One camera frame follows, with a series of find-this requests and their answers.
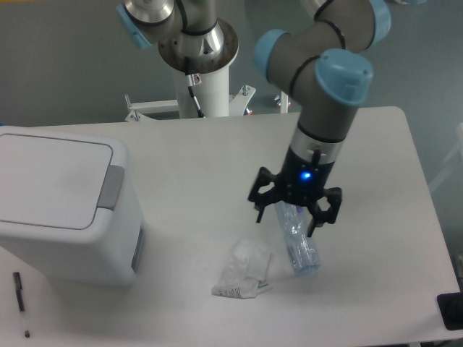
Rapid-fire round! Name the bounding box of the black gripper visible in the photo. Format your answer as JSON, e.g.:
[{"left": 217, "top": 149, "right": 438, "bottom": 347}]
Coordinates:
[{"left": 247, "top": 148, "right": 342, "bottom": 238}]

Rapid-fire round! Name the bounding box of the white push-lid trash can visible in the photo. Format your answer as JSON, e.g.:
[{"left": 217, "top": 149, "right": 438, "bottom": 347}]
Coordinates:
[{"left": 1, "top": 126, "right": 144, "bottom": 286}]

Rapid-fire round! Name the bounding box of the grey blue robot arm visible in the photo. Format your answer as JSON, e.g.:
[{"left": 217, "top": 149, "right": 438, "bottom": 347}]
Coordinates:
[{"left": 116, "top": 1, "right": 391, "bottom": 236}]

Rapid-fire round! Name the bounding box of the clear plastic water bottle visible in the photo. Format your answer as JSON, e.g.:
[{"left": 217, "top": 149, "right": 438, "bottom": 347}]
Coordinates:
[{"left": 275, "top": 202, "right": 320, "bottom": 277}]

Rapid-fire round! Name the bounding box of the crumpled white plastic wrapper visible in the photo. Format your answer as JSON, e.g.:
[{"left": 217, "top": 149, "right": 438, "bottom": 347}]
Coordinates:
[{"left": 211, "top": 239, "right": 272, "bottom": 299}]

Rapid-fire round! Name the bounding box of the black device at table edge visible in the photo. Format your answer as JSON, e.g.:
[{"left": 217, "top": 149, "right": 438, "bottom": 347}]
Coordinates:
[{"left": 437, "top": 292, "right": 462, "bottom": 331}]

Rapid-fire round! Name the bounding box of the black pen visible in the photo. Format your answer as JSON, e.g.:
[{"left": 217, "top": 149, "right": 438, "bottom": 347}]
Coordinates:
[{"left": 12, "top": 272, "right": 31, "bottom": 339}]

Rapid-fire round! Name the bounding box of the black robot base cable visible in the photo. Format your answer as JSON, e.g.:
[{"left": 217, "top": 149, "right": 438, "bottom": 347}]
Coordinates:
[{"left": 183, "top": 56, "right": 207, "bottom": 119}]

